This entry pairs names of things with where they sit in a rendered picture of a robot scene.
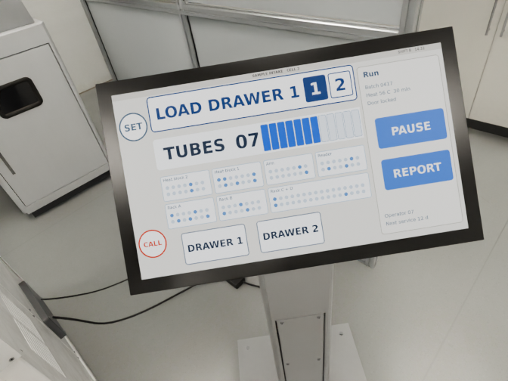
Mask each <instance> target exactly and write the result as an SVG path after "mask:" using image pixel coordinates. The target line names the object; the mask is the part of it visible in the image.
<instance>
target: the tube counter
mask: <svg viewBox="0 0 508 381"><path fill-rule="evenodd" d="M232 133H233V138H234V147H235V152H236V157H237V158H238V157H244V156H252V155H257V154H263V153H271V152H276V151H281V150H290V149H295V148H300V147H309V146H314V145H319V144H328V143H333V142H337V141H347V140H351V139H356V138H364V133H363V127H362V122H361V113H360V107H355V108H350V109H345V110H336V111H331V112H326V113H317V114H312V115H307V116H299V117H293V118H289V119H280V120H275V121H270V122H261V123H256V124H252V125H242V126H238V127H233V128H232Z"/></svg>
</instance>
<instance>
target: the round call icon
mask: <svg viewBox="0 0 508 381"><path fill-rule="evenodd" d="M135 234H136V239H137V244H138V252H139V257H140V261H145V260H150V259H159V258H164V257H169V256H170V254H169V245H168V240H167V235H166V226H165V227H160V228H151V229H146V230H141V231H136V232H135Z"/></svg>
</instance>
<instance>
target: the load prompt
mask: <svg viewBox="0 0 508 381"><path fill-rule="evenodd" d="M357 100H358V93H357V88H356V83H355V74H354V68H353V64H348V65H343V66H338V67H329V68H324V69H319V70H311V71H305V72H300V73H292V74H287V75H282V76H273V77H268V78H264V79H255V80H250V81H245V82H236V83H231V84H227V85H217V86H212V87H208V88H199V89H194V90H189V91H180V92H176V93H171V94H162V95H157V96H152V97H147V98H146V103H147V112H148V116H149V121H150V130H151V133H156V132H165V131H170V130H175V129H183V128H189V127H194V126H199V125H207V124H213V123H217V122H226V121H231V120H236V119H245V118H250V117H254V116H264V115H268V114H273V113H282V112H287V111H292V110H301V109H306V108H311V107H319V106H324V105H330V104H338V103H343V102H348V101H357Z"/></svg>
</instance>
